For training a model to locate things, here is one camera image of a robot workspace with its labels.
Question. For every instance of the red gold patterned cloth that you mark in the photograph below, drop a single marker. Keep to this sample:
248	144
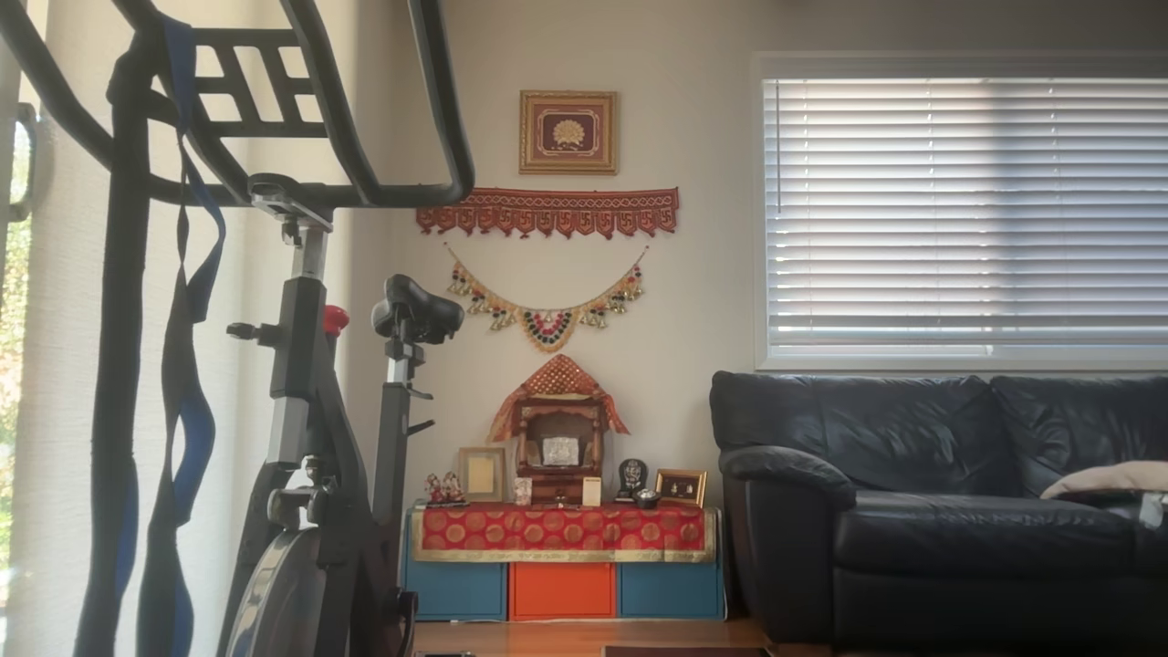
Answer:
561	531

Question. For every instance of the small gold picture frame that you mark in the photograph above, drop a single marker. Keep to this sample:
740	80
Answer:
681	488

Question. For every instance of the small white card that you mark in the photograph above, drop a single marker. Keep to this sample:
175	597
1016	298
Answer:
592	492

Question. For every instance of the black exercise bike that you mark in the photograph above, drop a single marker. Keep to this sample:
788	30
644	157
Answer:
301	365

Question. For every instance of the small colourful figurines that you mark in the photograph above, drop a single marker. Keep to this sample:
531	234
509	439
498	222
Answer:
444	490

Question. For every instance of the red embroidered wall hanging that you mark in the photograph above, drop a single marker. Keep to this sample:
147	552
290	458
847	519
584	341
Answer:
547	212

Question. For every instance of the wooden shrine red canopy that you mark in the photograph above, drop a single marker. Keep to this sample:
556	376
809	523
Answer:
558	429

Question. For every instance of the beaded gold garland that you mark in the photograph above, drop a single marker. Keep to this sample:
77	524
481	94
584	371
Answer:
547	327

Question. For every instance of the white window blinds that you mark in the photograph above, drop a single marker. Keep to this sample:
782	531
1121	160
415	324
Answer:
967	210

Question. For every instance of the black leather sofa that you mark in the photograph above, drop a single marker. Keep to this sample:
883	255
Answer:
912	511

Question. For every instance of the small dark bowl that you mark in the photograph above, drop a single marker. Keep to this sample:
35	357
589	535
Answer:
646	498

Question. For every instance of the white curtain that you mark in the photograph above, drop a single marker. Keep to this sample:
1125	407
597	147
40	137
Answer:
55	365

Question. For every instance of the gold framed wall picture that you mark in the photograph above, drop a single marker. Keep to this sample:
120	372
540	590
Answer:
568	132

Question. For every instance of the beige cushion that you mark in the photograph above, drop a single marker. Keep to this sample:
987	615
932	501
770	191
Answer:
1109	479

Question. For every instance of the dark idol plaque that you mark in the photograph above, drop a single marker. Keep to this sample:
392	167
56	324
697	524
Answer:
631	476

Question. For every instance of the blue storage cube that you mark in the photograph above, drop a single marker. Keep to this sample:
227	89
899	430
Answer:
671	590
456	591

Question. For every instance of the orange storage cube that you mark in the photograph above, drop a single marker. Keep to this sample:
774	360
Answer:
562	591

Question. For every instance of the pale picture frame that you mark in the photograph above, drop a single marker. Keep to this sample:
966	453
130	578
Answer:
482	474

